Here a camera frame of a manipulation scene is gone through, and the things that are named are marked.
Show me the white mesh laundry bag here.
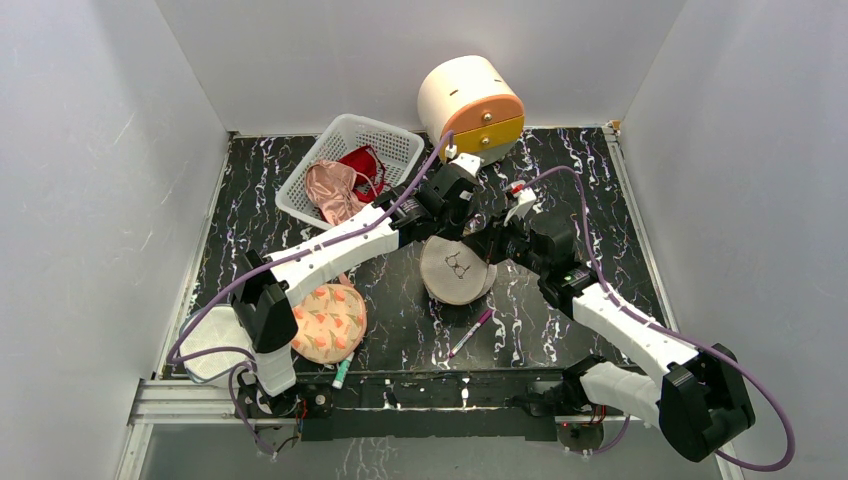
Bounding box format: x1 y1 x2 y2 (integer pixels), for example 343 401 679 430
419 236 497 306

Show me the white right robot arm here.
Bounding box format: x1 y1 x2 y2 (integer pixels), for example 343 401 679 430
463 215 756 462

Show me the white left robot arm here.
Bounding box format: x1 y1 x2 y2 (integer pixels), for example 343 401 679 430
230 154 481 416

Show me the red bra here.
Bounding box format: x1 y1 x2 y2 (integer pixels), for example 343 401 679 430
338 145 388 204

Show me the pink satin bra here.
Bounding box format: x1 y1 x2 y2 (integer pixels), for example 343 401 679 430
305 160 366 226

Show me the peach floral bra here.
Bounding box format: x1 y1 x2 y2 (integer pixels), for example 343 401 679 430
291 274 367 365

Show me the white mesh bag lid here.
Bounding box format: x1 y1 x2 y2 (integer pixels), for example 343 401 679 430
178 305 250 388

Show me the white plastic basket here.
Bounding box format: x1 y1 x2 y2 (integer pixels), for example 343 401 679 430
275 114 424 230

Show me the pink pen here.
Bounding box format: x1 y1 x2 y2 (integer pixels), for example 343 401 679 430
448 309 494 359

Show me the round white drawer cabinet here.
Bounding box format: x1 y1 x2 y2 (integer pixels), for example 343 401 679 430
417 55 525 165

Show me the teal white marker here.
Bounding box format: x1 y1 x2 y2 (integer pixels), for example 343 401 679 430
331 351 356 390

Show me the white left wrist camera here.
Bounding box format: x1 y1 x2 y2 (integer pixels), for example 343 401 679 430
445 145 483 181

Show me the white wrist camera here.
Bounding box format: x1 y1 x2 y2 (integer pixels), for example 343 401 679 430
503 181 537 225
445 145 483 181

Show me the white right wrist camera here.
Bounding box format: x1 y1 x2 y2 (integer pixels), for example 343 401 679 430
503 181 537 225

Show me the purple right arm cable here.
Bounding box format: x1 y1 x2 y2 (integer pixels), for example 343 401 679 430
513 165 796 474

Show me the black table front rail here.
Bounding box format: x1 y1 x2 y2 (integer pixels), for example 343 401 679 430
129 370 727 444

